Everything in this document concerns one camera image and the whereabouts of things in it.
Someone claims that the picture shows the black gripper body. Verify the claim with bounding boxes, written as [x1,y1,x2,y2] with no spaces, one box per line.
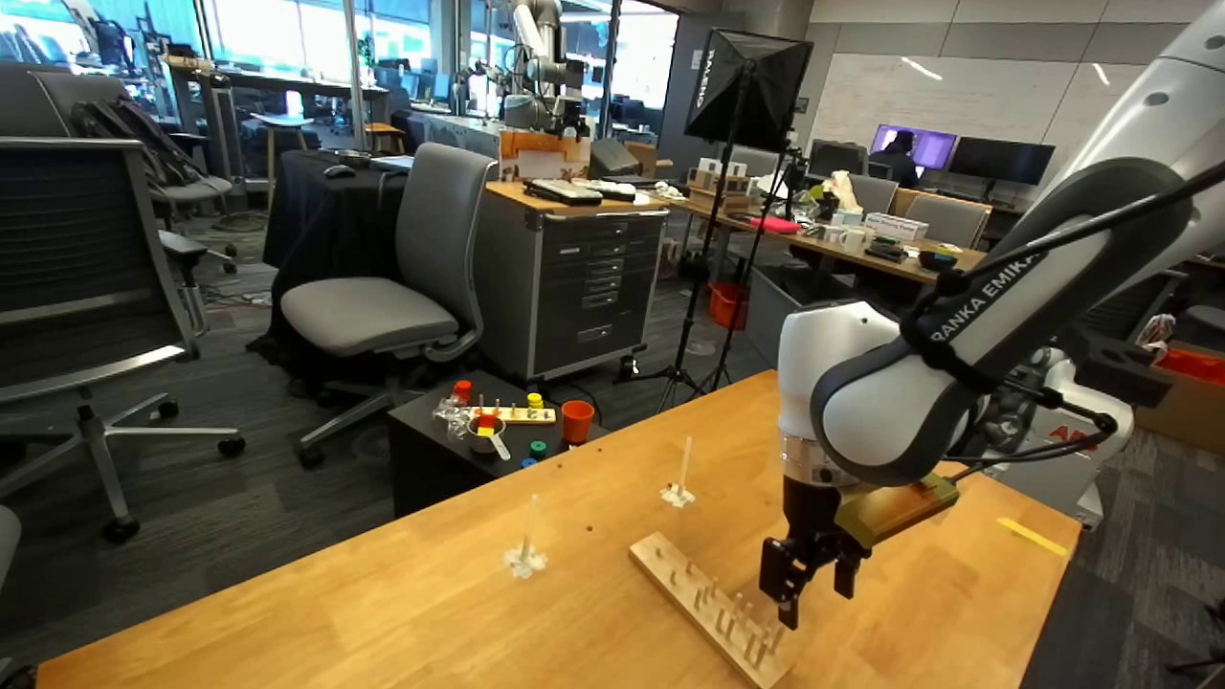
[759,476,871,579]

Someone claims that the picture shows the wooden peg rack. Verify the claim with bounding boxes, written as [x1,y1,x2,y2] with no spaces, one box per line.
[626,529,795,689]

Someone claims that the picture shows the white pin on table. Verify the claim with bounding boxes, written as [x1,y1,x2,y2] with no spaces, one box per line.
[657,431,702,514]

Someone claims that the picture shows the yellow tape strip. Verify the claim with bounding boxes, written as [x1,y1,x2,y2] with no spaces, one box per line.
[995,514,1072,562]

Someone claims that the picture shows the grey storage bin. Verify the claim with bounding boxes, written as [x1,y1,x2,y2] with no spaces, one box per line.
[741,264,799,375]

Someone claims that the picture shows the red bucket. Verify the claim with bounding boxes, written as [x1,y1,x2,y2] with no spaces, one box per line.
[704,278,751,338]

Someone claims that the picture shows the orange toy cup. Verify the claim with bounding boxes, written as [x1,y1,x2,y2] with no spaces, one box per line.
[560,396,599,446]

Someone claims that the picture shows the clear acrylic peg stand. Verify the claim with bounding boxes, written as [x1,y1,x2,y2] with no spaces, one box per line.
[501,493,551,587]

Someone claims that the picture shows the long wooden desk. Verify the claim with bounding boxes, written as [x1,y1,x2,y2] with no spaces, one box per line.
[680,187,987,294]

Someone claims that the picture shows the black light stand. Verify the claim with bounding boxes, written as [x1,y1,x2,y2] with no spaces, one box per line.
[630,117,777,396]

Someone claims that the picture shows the white box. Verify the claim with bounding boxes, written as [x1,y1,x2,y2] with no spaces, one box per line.
[862,211,934,248]

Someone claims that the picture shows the yellow toy block strip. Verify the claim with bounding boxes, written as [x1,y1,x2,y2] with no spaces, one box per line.
[469,403,560,430]

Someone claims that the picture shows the grey drawer cabinet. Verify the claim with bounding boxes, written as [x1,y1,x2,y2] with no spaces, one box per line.
[474,178,675,385]

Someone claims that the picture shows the light grey desk chair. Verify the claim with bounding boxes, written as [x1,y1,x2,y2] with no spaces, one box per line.
[890,187,993,254]

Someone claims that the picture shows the red white toy peg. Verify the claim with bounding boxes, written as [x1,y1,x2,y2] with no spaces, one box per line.
[469,412,514,468]

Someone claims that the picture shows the clear plastic toy bag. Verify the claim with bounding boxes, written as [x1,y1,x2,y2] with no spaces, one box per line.
[431,395,477,439]

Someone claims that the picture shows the box of colourful toys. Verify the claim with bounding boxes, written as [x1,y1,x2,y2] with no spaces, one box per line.
[385,372,603,516]

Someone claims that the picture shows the monitor with purple screen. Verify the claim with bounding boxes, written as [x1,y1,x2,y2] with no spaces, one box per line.
[867,117,959,176]

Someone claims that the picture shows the cardboard box red contents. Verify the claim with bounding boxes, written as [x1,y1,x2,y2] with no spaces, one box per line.
[1153,339,1225,450]

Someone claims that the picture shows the wide black monitor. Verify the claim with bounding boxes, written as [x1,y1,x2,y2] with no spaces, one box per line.
[950,132,1061,187]

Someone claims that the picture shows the black keyboard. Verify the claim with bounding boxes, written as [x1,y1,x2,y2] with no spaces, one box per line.
[523,176,603,211]

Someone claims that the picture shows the black softbox light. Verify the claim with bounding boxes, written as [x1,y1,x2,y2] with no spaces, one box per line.
[680,26,816,155]

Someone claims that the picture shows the orange cardboard box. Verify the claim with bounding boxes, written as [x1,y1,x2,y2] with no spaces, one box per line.
[495,126,593,182]

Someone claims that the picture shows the grey padded office chair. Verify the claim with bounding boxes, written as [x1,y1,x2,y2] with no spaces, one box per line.
[274,137,501,469]

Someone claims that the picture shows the black draped table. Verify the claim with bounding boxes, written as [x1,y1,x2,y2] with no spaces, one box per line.
[245,148,413,375]

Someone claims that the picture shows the dark swivel office chair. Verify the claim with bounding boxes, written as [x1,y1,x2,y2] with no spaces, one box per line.
[0,66,245,278]

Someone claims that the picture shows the black mesh office chair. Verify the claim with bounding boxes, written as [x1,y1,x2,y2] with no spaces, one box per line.
[0,132,247,547]

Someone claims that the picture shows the yellow-green wrist camera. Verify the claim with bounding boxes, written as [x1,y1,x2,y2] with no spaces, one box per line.
[833,469,964,541]

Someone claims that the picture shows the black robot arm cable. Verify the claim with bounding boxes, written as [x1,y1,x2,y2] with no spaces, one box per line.
[894,155,1225,476]

